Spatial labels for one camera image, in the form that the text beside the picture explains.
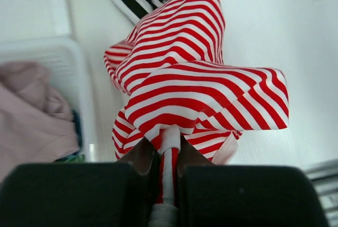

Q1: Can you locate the blue tank top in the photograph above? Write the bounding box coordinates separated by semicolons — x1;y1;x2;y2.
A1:
55;110;85;163

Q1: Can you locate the red striped tank top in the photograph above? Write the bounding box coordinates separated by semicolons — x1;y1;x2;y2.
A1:
104;0;289;226

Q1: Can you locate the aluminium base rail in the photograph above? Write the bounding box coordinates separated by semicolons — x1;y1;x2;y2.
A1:
305;159;338;226

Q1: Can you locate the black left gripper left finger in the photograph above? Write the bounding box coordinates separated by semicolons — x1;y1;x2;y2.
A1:
1;139;155;226

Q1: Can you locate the mauve pink tank top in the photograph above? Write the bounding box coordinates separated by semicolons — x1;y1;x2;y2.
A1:
1;61;80;179

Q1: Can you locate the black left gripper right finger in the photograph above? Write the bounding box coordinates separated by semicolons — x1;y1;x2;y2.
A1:
176;139;328;226

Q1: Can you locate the white plastic basket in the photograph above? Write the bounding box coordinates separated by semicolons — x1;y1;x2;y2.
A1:
1;36;98;162

